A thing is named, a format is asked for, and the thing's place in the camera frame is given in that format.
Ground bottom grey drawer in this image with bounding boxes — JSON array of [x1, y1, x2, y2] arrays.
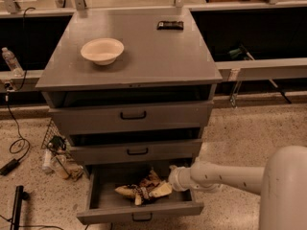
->
[[76, 158, 204, 226]]

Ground clear bottle on floor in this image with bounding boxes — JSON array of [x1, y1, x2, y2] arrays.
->
[[42, 149, 53, 173]]

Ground middle grey drawer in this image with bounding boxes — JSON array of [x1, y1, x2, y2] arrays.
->
[[70, 139, 202, 165]]

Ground black stand on floor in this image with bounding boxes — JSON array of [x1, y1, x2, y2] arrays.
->
[[10, 185, 30, 230]]

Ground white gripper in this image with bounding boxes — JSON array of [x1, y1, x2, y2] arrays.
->
[[149, 165, 193, 197]]

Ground brown chip bag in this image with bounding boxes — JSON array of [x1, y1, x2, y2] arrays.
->
[[115, 170, 167, 206]]

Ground black power cable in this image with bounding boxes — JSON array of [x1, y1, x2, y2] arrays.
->
[[4, 7, 36, 163]]

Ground wire mesh basket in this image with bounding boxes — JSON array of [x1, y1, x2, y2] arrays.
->
[[41, 120, 65, 150]]

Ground clear plastic water bottle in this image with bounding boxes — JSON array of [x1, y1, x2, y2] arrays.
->
[[2, 47, 24, 77]]

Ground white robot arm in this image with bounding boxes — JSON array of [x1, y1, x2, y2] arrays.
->
[[150, 146, 307, 230]]

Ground green tool in background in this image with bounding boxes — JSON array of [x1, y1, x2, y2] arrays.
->
[[228, 45, 254, 60]]

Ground white paper bowl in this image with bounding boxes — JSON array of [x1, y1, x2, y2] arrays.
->
[[81, 38, 124, 65]]

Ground grey drawer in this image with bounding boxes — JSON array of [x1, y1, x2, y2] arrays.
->
[[50, 102, 213, 135], [70, 139, 202, 165], [76, 158, 204, 226]]

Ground black power adapter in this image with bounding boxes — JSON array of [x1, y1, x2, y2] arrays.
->
[[0, 159, 19, 176]]

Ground top grey drawer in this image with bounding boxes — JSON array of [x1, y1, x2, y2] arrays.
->
[[50, 102, 213, 135]]

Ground grey drawer cabinet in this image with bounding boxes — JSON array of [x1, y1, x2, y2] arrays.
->
[[36, 9, 222, 170]]

